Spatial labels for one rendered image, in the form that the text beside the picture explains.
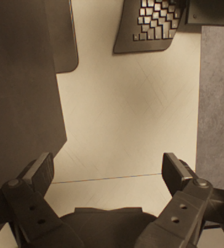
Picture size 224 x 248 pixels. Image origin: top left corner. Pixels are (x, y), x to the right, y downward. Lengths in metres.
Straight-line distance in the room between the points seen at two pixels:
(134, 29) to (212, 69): 1.01
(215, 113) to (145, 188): 1.01
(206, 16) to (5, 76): 0.47
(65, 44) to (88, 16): 0.09
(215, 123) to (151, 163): 1.00
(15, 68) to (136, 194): 0.56
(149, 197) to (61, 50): 0.55
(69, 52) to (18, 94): 0.32
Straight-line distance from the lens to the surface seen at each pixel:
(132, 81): 0.54
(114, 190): 0.66
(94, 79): 0.54
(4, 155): 0.21
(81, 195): 0.68
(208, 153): 1.63
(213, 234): 1.90
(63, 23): 0.55
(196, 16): 0.54
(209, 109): 1.51
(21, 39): 0.27
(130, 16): 0.53
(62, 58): 0.54
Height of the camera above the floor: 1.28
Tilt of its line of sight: 73 degrees down
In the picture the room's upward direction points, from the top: 176 degrees clockwise
